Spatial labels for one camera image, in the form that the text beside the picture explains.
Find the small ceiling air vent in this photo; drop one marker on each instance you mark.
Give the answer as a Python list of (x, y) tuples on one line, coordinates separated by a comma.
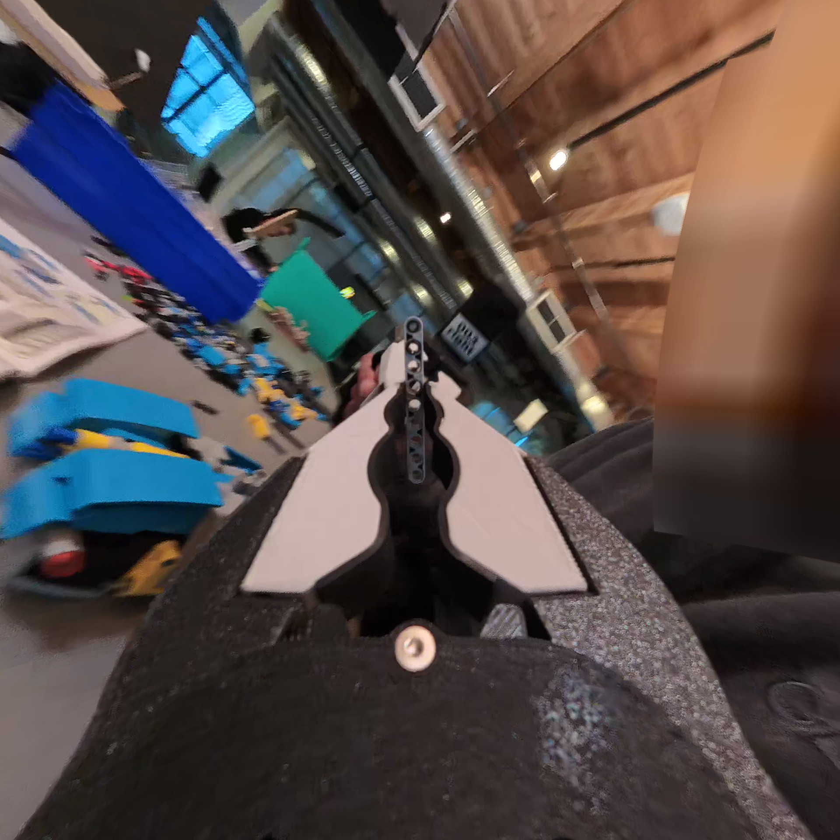
[(554, 318)]

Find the green plastic board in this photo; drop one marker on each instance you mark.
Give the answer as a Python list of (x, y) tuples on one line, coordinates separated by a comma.
[(315, 302)]

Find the hanging paper sign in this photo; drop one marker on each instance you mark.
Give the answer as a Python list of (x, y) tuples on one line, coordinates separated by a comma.
[(530, 416)]

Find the black ceiling track rail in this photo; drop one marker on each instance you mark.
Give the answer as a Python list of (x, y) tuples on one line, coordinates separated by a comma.
[(656, 98)]

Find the grey perforated toy beam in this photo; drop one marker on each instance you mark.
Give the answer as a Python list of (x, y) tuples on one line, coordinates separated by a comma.
[(415, 420)]

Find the large window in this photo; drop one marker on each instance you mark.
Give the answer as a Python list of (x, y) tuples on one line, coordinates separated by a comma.
[(207, 98)]

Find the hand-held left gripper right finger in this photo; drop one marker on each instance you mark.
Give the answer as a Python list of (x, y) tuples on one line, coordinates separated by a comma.
[(505, 518)]

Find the person's right hand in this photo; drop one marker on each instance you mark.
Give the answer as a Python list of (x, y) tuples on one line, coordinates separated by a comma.
[(364, 384)]

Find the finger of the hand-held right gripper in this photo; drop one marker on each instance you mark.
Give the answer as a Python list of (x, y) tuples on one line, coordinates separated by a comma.
[(392, 367)]

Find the black toy pin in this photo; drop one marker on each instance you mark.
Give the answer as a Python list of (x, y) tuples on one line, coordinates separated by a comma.
[(205, 407)]

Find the yellow angled toy brick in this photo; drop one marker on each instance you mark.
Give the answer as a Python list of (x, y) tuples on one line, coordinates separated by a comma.
[(259, 426)]

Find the ceiling spot lamp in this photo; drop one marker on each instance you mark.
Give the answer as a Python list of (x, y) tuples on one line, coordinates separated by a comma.
[(558, 159)]

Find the white and wooden jointed arm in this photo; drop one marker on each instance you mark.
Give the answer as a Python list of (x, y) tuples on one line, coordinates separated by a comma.
[(65, 52)]

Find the dark panel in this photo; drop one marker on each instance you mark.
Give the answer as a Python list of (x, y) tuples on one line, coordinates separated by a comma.
[(131, 33)]

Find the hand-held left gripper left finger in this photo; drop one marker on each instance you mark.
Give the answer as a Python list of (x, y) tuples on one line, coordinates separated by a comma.
[(315, 512)]

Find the grey desk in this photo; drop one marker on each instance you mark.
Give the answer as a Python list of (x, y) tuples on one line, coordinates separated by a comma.
[(52, 689)]

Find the pile of small toy bricks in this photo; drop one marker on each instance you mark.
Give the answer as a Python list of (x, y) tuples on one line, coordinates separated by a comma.
[(210, 341)]

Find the small wooden model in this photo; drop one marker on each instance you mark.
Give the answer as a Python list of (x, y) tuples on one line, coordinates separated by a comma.
[(289, 328)]

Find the blue toy car model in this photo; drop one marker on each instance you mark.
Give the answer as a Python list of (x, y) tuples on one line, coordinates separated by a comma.
[(111, 485)]

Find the blue plastic bin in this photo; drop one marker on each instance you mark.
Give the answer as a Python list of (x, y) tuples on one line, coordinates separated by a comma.
[(131, 203)]

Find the white ceiling sensor box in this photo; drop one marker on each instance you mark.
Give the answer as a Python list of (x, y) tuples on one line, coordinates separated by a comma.
[(669, 215)]

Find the metal ventilation duct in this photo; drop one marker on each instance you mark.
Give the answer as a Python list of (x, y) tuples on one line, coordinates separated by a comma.
[(472, 216)]

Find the toy building instruction booklet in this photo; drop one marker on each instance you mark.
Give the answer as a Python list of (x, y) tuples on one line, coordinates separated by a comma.
[(46, 308)]

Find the large ceiling air vent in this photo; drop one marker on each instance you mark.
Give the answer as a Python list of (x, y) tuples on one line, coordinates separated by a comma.
[(417, 98)]

